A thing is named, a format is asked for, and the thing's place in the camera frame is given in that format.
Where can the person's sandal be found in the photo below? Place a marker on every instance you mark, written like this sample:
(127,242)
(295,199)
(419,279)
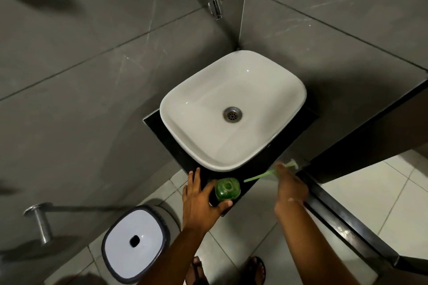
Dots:
(255,269)
(197,273)

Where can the green soap bottle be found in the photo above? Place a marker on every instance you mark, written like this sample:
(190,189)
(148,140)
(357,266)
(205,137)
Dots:
(227,189)

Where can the black door frame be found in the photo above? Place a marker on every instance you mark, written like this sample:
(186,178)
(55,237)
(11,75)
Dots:
(361,221)

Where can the person's right fingers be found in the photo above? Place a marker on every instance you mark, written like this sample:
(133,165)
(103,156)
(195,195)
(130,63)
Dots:
(280,173)

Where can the chrome wall holder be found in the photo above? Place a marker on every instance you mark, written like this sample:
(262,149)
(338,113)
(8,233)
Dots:
(40,221)

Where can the person's left sandal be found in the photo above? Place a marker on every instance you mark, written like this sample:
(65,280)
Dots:
(197,273)

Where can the black stone counter slab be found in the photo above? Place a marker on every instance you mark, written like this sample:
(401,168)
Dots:
(270,158)

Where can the person's right hand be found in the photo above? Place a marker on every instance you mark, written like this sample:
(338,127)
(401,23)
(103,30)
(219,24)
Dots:
(289,193)

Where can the person's right sandal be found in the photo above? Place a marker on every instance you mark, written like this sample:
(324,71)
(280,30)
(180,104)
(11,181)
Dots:
(255,269)

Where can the white lidded trash bin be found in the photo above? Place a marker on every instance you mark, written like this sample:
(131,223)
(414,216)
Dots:
(135,244)

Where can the metal sink drain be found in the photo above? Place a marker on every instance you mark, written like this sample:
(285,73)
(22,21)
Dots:
(232,114)

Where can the person's left middle finger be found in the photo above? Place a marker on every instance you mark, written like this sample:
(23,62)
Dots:
(197,179)

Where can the white ceramic wash basin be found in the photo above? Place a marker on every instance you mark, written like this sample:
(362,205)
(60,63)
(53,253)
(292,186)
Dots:
(234,107)

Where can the person's left hand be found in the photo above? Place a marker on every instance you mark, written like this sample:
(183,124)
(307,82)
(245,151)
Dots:
(197,208)

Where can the person's left thumb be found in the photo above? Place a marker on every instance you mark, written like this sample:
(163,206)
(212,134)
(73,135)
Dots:
(224,207)

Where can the person's right forearm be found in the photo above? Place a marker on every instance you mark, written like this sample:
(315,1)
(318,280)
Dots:
(311,244)

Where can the person's left forearm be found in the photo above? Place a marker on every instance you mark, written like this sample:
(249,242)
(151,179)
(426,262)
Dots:
(170,258)

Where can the green pump dispenser tube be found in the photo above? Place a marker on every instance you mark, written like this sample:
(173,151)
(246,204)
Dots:
(267,174)

